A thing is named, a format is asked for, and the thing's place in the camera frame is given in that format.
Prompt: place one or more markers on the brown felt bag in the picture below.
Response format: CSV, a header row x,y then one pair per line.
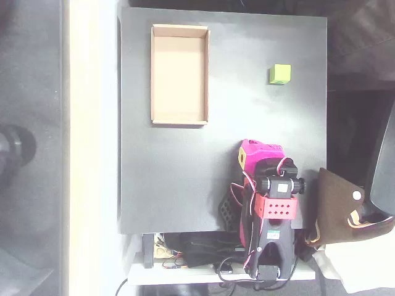
x,y
333,209

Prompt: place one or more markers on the green cube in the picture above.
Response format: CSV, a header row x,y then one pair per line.
x,y
280,74

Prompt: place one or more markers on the small controller circuit board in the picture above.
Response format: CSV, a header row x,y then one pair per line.
x,y
172,266

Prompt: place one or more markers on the black perforated arm base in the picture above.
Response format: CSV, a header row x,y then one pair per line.
x,y
226,212

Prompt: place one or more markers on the dark cylindrical object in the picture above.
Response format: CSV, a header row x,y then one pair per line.
x,y
15,148

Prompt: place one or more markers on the light wooden piece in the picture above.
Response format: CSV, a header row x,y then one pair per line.
x,y
160,253

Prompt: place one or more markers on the black usb connector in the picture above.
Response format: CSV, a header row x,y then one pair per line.
x,y
226,271

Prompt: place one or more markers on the white shelf board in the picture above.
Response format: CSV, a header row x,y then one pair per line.
x,y
185,276

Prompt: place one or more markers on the dark brown fabric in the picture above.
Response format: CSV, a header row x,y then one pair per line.
x,y
364,37

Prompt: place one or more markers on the white cloth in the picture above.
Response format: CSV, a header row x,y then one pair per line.
x,y
364,268

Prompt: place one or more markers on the black pouch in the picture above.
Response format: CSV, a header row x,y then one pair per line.
x,y
203,249

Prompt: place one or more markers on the black chair part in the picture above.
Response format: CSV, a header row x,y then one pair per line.
x,y
385,172

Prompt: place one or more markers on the black table clamp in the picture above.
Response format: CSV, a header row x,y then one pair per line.
x,y
148,249

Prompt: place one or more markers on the shallow cardboard box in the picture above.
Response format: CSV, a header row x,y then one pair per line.
x,y
179,77

